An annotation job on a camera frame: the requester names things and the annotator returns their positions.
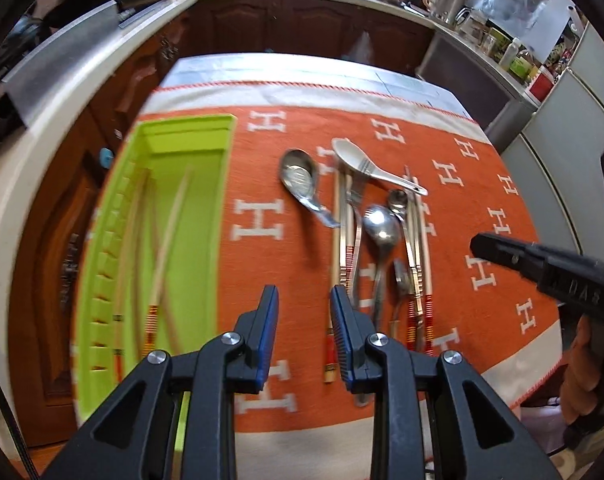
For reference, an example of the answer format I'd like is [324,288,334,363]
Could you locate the steel splash plate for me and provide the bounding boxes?
[2,0,120,128]

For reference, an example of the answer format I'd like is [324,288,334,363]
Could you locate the person's right hand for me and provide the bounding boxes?
[560,317,597,427]

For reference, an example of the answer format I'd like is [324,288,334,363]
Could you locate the large clear plastic bag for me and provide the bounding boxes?
[466,0,580,63]

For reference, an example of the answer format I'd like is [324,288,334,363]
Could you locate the grey refrigerator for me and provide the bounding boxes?
[486,20,604,271]

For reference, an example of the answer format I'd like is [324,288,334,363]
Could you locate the small metal spoon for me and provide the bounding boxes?
[387,189,411,241]

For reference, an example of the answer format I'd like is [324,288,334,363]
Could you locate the large metal spoon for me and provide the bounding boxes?
[363,204,403,331]

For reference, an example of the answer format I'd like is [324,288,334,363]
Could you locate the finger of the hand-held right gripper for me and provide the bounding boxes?
[470,232,541,291]

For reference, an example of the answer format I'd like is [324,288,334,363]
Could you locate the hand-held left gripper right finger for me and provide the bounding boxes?
[330,285,562,480]

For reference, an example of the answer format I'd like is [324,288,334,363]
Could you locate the cream chopstick with red stripes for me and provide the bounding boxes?
[404,210,423,353]
[147,185,185,356]
[415,175,437,357]
[323,167,343,385]
[141,170,193,361]
[342,174,357,291]

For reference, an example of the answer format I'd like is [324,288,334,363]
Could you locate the grey metal utensil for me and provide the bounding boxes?
[392,259,415,336]

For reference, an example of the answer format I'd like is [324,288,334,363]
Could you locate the stainless steel cabinet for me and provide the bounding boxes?
[416,20,542,133]

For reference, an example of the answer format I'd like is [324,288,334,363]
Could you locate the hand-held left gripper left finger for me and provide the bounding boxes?
[42,285,280,480]

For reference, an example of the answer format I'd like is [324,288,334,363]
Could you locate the orange patterned blanket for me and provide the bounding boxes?
[69,80,565,480]

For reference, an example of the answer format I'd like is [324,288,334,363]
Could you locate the stainless steel jug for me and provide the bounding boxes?
[423,0,468,30]

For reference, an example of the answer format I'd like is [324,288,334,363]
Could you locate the metal fork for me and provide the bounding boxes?
[344,156,380,296]

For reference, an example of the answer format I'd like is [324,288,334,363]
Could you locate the red container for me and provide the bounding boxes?
[526,67,555,103]

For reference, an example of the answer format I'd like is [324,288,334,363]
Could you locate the green plastic utensil tray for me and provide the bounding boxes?
[74,114,239,480]

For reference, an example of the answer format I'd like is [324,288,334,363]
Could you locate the white ceramic spoon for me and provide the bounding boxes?
[331,137,429,197]

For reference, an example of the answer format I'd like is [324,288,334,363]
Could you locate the small hanging plastic bag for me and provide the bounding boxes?
[349,30,377,63]

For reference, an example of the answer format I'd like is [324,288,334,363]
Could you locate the bottle with green label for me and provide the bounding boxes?
[499,37,527,75]

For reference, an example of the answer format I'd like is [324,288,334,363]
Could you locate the wide metal soup spoon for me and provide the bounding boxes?
[279,149,343,228]

